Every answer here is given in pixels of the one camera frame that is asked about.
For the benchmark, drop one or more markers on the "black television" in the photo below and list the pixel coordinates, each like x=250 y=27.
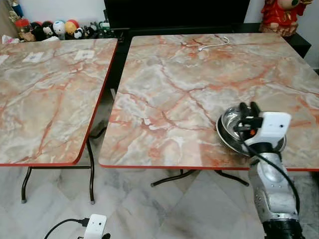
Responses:
x=174 y=12

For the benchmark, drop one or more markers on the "white blue round toy figure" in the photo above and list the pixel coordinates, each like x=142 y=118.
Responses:
x=59 y=28

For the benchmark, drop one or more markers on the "black folding table leg frame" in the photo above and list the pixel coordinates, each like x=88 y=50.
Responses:
x=172 y=178
x=91 y=174

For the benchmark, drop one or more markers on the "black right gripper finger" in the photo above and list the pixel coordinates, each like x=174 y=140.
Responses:
x=254 y=109
x=243 y=110

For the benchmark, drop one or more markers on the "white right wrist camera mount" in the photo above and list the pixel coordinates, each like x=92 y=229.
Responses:
x=273 y=127

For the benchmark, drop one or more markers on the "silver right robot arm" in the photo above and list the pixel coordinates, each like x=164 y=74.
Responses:
x=271 y=194

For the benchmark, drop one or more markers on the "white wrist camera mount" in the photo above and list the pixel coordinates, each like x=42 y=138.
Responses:
x=273 y=127
x=94 y=225

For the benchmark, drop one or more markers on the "red capped toy figure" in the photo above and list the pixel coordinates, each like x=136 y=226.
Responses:
x=23 y=29

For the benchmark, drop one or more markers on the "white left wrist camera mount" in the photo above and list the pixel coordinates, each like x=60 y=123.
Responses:
x=94 y=225

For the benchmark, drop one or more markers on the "white black panda toy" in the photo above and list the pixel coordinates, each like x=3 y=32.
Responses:
x=79 y=33

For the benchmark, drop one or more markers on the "blue red standing figurine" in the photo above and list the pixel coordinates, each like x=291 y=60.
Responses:
x=17 y=9

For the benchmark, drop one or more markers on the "red fortune god figurine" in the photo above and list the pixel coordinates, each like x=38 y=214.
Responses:
x=279 y=17

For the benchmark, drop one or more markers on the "black round toy figure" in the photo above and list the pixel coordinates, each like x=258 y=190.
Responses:
x=48 y=30
x=36 y=31

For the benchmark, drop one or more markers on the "stainless steel bowl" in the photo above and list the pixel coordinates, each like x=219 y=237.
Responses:
x=227 y=132

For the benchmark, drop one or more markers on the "white square sticker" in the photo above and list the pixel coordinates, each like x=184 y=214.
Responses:
x=84 y=55
x=33 y=57

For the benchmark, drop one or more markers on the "orange red round toy figure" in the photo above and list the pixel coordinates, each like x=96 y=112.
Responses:
x=72 y=26

